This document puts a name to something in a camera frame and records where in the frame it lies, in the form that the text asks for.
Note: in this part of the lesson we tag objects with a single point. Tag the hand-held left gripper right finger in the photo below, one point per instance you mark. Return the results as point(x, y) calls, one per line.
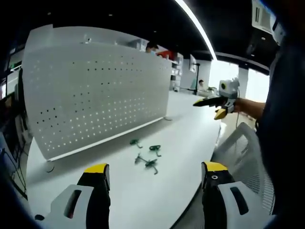
point(226, 205)

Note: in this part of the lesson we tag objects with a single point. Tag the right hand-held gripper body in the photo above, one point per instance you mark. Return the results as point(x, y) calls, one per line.
point(228, 87)

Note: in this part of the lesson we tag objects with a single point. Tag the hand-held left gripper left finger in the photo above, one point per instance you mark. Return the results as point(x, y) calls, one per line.
point(59, 205)

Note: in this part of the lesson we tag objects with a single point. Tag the green hook assembly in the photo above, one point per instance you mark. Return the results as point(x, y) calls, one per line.
point(138, 158)
point(150, 163)
point(154, 148)
point(134, 142)

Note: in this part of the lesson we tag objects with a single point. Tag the white perforated mounting plate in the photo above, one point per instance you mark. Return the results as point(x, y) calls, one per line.
point(95, 100)

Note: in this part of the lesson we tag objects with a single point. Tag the white round plate foot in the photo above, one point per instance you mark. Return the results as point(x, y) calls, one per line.
point(169, 118)
point(50, 168)

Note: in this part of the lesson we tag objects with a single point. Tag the black stand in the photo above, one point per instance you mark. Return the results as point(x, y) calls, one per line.
point(196, 78)

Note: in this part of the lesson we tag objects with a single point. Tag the white storage shelf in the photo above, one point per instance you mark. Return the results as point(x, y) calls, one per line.
point(176, 71)

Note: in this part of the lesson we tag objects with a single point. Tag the white mesh office chair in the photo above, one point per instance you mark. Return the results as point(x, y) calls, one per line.
point(247, 162)

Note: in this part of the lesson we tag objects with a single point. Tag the person in dark shirt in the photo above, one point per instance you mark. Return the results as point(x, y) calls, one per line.
point(286, 119)

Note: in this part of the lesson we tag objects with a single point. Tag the long ceiling light strip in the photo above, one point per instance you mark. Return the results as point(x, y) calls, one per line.
point(200, 28)

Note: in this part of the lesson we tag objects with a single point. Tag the ceiling air conditioner unit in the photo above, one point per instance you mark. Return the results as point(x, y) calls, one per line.
point(262, 15)

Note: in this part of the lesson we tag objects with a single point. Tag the white partition panel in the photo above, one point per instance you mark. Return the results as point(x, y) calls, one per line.
point(95, 34)

